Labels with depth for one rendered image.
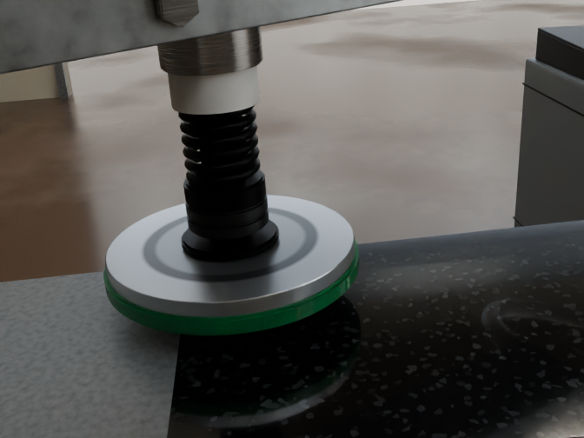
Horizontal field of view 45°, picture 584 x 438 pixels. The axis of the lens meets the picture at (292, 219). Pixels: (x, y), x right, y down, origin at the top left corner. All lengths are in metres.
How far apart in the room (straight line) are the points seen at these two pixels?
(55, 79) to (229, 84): 4.99
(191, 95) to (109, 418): 0.24
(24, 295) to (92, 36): 0.32
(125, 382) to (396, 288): 0.25
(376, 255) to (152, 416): 0.29
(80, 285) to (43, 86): 4.86
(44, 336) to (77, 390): 0.09
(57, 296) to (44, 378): 0.13
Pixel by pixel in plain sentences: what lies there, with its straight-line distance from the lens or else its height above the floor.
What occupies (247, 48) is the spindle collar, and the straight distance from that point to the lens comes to 0.53.
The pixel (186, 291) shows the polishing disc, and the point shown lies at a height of 0.88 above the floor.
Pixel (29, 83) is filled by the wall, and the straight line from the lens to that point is 5.56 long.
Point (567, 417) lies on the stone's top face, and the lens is 0.51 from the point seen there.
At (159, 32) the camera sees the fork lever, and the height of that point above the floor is 1.07.
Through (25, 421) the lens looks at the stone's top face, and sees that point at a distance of 0.54.
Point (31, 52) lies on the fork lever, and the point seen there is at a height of 1.07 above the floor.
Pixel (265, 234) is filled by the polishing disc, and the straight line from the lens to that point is 0.60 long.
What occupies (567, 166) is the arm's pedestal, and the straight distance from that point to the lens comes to 1.57.
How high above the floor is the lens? 1.14
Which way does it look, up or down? 23 degrees down
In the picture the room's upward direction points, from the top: 4 degrees counter-clockwise
